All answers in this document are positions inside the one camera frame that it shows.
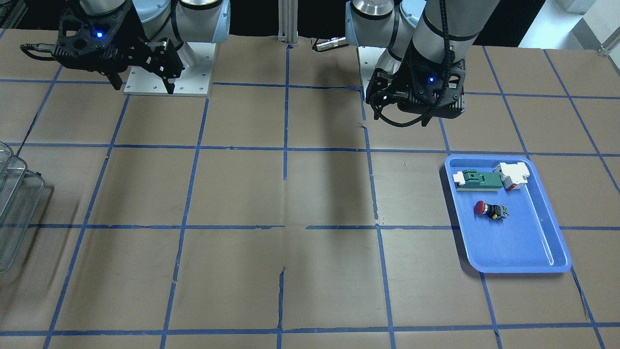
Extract green relay socket module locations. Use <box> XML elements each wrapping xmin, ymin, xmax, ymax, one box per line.
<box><xmin>452</xmin><ymin>169</ymin><xmax>504</xmax><ymax>191</ymax></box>

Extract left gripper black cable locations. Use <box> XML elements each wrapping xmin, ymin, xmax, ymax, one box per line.
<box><xmin>371</xmin><ymin>0</ymin><xmax>458</xmax><ymax>128</ymax></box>

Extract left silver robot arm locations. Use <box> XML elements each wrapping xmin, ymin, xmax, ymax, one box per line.
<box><xmin>345</xmin><ymin>0</ymin><xmax>498</xmax><ymax>127</ymax></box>

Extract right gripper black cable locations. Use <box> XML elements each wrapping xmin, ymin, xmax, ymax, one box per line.
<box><xmin>19</xmin><ymin>43</ymin><xmax>57</xmax><ymax>61</ymax></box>

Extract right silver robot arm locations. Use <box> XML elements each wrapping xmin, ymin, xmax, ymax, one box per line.
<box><xmin>43</xmin><ymin>0</ymin><xmax>231</xmax><ymax>97</ymax></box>

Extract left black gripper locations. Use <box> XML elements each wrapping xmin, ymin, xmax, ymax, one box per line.
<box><xmin>365</xmin><ymin>46</ymin><xmax>466</xmax><ymax>119</ymax></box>

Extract aluminium profile post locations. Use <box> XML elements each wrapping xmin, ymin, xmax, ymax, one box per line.
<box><xmin>278</xmin><ymin>0</ymin><xmax>298</xmax><ymax>46</ymax></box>

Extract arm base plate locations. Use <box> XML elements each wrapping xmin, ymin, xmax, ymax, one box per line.
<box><xmin>358</xmin><ymin>44</ymin><xmax>445</xmax><ymax>113</ymax></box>
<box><xmin>124</xmin><ymin>42</ymin><xmax>218</xmax><ymax>97</ymax></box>

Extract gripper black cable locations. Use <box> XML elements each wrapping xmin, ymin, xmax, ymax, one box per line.
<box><xmin>371</xmin><ymin>0</ymin><xmax>458</xmax><ymax>128</ymax></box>
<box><xmin>19</xmin><ymin>43</ymin><xmax>57</xmax><ymax>61</ymax></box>

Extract blue plastic tray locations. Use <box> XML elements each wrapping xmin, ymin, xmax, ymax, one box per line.
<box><xmin>444</xmin><ymin>154</ymin><xmax>572</xmax><ymax>273</ymax></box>

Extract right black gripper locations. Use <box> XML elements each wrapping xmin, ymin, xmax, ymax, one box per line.
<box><xmin>51</xmin><ymin>0</ymin><xmax>185</xmax><ymax>95</ymax></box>

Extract silver cable connector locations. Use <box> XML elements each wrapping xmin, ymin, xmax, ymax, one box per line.
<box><xmin>311</xmin><ymin>37</ymin><xmax>349</xmax><ymax>52</ymax></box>

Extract wire mesh shelf basket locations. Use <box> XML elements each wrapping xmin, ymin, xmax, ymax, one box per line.
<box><xmin>0</xmin><ymin>142</ymin><xmax>45</xmax><ymax>274</ymax></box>

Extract white circuit breaker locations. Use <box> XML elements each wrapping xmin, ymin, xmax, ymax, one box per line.
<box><xmin>494</xmin><ymin>162</ymin><xmax>530</xmax><ymax>191</ymax></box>

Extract red emergency push button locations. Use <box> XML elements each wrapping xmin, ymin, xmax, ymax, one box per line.
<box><xmin>474</xmin><ymin>200</ymin><xmax>510</xmax><ymax>222</ymax></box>

